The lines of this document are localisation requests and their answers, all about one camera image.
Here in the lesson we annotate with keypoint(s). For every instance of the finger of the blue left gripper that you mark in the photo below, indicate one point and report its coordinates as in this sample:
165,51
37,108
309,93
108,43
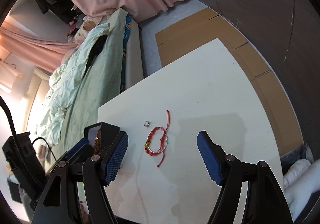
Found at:
76,147

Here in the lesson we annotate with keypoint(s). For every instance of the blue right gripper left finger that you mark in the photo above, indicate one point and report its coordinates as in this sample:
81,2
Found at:
113,157

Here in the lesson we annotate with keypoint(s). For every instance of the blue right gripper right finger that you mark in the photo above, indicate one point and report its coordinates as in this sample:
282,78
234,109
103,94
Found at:
207,151

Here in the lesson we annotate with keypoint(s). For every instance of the black jewelry box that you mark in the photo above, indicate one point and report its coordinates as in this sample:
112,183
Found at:
101,135

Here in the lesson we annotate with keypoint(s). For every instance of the green bed blanket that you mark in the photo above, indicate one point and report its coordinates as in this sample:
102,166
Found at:
101,83

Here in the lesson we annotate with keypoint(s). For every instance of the pale green crumpled duvet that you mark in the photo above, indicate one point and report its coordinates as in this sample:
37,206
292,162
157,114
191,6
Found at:
64,84

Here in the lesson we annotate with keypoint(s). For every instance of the pink curtain at left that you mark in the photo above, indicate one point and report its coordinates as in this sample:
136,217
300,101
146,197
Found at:
46,54

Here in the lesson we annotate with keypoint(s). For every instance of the floral pillow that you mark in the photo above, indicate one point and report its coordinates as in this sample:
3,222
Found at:
84,30

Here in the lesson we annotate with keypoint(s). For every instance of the flattened brown cardboard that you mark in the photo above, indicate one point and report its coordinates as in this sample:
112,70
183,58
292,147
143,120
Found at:
206,25

